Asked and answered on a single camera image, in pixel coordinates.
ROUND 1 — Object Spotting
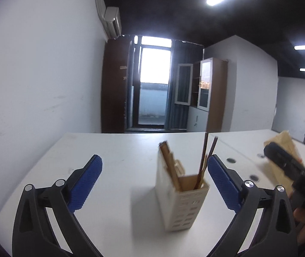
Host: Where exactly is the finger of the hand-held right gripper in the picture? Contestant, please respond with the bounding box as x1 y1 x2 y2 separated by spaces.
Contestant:
264 142 305 180

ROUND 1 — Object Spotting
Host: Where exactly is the wooden cabinet with glass door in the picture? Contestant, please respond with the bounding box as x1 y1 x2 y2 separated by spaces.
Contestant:
192 57 228 133

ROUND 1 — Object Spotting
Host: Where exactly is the brown paper bag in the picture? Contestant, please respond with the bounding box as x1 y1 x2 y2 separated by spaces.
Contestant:
264 130 304 186

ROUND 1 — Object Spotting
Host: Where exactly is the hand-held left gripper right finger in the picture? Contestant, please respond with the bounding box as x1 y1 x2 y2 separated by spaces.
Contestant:
207 154 299 257

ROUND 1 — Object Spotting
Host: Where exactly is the dark brown wooden wardrobe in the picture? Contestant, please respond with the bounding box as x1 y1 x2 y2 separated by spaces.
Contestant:
101 38 132 134

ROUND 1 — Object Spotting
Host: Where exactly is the white low cabinet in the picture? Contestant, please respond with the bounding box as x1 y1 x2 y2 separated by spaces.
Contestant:
186 105 209 132

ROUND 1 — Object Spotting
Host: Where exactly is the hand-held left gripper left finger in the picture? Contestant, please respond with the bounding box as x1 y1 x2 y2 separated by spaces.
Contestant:
12 154 103 257

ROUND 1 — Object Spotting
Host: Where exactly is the set of wooden chopsticks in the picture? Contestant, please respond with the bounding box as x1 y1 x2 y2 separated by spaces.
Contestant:
159 140 185 192

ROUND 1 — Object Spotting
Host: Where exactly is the white wall air conditioner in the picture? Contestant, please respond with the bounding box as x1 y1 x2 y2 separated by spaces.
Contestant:
104 6 123 38

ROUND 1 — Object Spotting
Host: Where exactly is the white wall pipe cover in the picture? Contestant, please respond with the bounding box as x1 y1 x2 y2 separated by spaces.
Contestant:
92 0 108 33

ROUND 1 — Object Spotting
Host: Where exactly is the cream slotted utensil holder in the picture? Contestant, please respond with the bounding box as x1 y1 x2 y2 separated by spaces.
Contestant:
155 143 211 232

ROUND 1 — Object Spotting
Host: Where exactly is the dark grey curtain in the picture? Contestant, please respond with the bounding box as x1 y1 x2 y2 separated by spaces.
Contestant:
166 40 205 130

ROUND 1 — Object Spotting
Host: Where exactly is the dark brown chopstick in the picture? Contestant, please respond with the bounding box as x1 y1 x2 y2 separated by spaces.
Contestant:
199 136 219 188
196 132 209 191

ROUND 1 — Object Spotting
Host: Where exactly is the bright balcony glass door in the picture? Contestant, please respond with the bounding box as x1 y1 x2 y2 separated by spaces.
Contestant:
130 35 173 129

